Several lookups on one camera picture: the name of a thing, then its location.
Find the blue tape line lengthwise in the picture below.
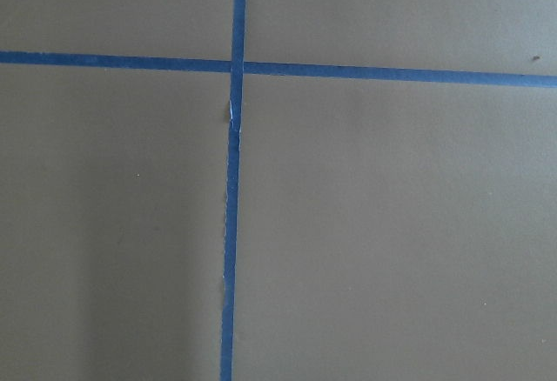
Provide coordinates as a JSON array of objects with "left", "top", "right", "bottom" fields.
[{"left": 219, "top": 0, "right": 246, "bottom": 380}]

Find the blue tape line crosswise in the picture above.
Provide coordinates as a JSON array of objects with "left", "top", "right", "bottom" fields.
[{"left": 1, "top": 50, "right": 556, "bottom": 89}]

